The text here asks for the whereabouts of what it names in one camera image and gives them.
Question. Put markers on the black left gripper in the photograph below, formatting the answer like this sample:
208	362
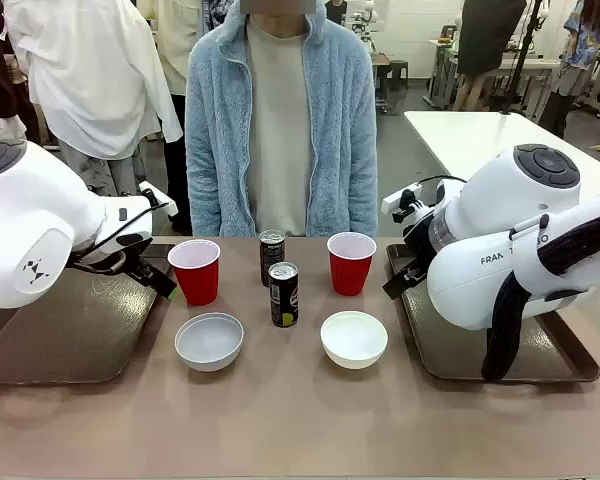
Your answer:
132	260

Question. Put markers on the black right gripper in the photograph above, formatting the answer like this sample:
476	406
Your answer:
417	247

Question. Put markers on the greyish white bowl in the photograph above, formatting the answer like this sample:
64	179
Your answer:
207	345

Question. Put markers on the black can with green mark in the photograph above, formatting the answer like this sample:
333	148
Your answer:
283	300

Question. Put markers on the person's left forearm blue sleeve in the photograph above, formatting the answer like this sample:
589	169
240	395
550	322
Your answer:
352	195

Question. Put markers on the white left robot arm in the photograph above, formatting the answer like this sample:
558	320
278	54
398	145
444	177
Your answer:
30	215

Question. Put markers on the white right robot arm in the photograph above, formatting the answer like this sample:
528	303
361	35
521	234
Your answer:
480	280

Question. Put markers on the person's right forearm blue sleeve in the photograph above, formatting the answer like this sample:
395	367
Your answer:
205	195

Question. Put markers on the red plastic cup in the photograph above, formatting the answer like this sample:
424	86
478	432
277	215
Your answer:
195	285
350	275

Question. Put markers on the brown plastic tray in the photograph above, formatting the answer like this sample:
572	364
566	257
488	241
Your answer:
545	350
80	330

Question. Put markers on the black drink can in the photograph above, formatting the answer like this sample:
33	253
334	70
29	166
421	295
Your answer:
271	250

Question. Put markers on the white table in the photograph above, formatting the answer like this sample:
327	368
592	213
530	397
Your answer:
460	140

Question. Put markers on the person in blue fleece jacket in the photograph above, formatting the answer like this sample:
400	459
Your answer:
280	125

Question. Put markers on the black stool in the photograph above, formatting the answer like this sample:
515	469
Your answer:
397	70

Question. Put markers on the person in white shirt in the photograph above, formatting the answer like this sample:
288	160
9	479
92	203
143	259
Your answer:
90	75

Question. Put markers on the person in cream top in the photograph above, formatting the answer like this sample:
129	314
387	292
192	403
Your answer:
175	40

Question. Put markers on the black tripod pole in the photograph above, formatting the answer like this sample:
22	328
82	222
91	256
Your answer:
522	55

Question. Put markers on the white workbench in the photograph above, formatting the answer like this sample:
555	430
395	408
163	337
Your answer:
542	65

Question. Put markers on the person in dark dress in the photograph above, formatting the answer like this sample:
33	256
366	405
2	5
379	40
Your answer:
485	35

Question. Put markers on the person in blue patterned shirt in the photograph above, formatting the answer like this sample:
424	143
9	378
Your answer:
580	40

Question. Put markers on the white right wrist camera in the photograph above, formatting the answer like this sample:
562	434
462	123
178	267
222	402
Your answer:
400	197

